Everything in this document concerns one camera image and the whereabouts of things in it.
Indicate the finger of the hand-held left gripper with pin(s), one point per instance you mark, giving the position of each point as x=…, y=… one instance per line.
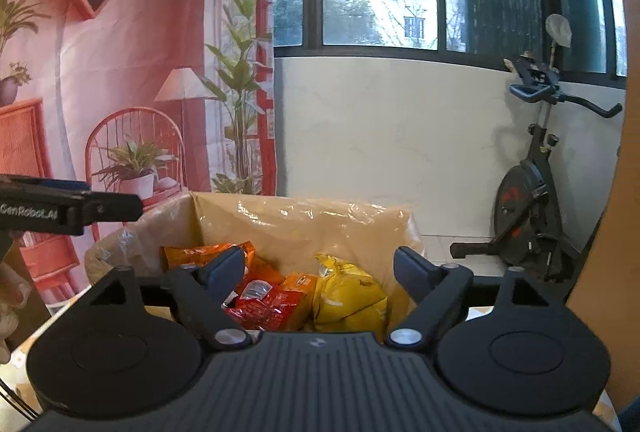
x=60, y=185
x=115, y=208

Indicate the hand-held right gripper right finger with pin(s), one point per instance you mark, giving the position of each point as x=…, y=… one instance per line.
x=410, y=269

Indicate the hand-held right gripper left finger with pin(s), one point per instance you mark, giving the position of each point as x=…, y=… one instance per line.
x=225, y=269

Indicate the large orange snack bag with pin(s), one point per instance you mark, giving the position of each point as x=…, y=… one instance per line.
x=190, y=257

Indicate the yellow snack bag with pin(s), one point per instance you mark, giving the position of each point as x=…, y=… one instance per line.
x=350, y=297

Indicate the brown cardboard box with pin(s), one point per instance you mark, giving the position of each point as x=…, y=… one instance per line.
x=300, y=222

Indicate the person's left hand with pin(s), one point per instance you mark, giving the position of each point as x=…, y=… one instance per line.
x=7, y=312

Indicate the red snack packet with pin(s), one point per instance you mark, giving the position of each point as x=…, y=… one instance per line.
x=265, y=307

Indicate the small orange snack packet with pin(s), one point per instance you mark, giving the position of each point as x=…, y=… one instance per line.
x=300, y=297

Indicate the black exercise bike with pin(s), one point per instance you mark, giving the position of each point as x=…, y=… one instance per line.
x=520, y=207

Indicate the printed red backdrop cloth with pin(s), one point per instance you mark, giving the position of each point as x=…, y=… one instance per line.
x=125, y=61

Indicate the brown wooden board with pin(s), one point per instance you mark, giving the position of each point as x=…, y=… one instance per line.
x=620, y=262

